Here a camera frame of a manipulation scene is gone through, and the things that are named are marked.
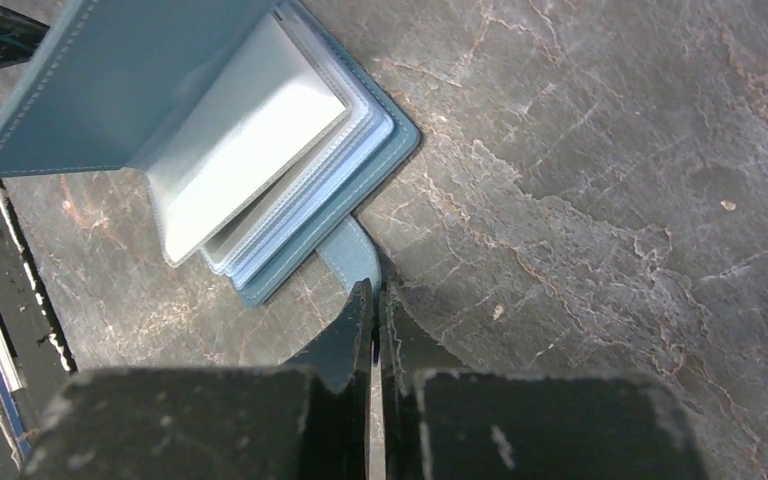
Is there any teal card holder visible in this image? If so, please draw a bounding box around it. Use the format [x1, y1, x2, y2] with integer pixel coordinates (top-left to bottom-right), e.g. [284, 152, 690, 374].
[0, 1, 420, 307]

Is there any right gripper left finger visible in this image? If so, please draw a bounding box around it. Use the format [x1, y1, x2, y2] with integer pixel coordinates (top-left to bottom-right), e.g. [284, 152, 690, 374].
[22, 280, 374, 479]

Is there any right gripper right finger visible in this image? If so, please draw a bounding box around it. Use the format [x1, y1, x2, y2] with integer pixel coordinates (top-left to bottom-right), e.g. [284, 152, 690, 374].
[379, 286, 708, 479]

